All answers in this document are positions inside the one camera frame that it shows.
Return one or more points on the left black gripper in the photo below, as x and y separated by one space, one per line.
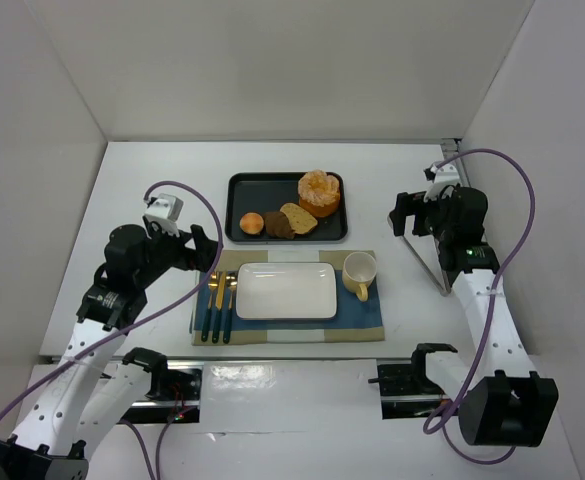
187 246

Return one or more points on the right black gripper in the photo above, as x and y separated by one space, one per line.
411 215

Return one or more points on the orange sugared ring bread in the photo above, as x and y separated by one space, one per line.
319 193

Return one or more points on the metal food tongs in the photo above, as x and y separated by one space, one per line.
424 250

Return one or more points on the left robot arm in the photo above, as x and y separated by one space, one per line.
73 414

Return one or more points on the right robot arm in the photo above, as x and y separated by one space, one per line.
499 399

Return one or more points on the tan bread slice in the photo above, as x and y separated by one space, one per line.
301 220

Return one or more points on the gold green knife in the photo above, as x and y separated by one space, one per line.
219 307

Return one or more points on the gold green spoon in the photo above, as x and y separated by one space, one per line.
213 284

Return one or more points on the small round bun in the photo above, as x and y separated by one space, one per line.
252 223

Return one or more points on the black baking tray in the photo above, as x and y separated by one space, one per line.
263 207

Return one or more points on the white rectangular plate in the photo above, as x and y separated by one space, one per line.
286 291

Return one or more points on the blue beige placemat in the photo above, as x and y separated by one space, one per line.
355 321

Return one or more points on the chocolate croissant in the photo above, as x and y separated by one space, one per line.
277 225

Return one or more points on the yellow mug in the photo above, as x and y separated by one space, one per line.
358 273

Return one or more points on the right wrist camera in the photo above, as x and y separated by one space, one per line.
441 178

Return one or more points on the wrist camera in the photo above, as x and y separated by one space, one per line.
441 178
162 213

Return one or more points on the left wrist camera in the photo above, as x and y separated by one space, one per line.
162 213

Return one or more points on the aluminium frame rail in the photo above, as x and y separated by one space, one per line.
451 147

